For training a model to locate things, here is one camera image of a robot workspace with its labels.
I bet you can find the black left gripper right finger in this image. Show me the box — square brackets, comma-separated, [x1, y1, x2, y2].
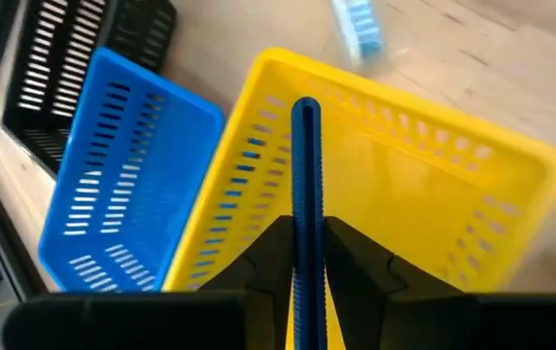
[325, 216, 465, 350]

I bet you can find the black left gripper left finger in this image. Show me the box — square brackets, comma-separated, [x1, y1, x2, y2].
[199, 215, 296, 350]

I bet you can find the blue toothbrush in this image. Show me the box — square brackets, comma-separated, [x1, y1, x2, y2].
[330, 0, 387, 68]

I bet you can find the yellow slotted plastic basket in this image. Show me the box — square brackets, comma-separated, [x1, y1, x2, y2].
[160, 46, 556, 350]

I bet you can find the blue slotted plastic basket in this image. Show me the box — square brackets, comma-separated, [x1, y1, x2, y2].
[36, 46, 226, 294]

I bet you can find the black slotted plastic basket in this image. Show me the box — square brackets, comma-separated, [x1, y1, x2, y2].
[1, 0, 179, 175]

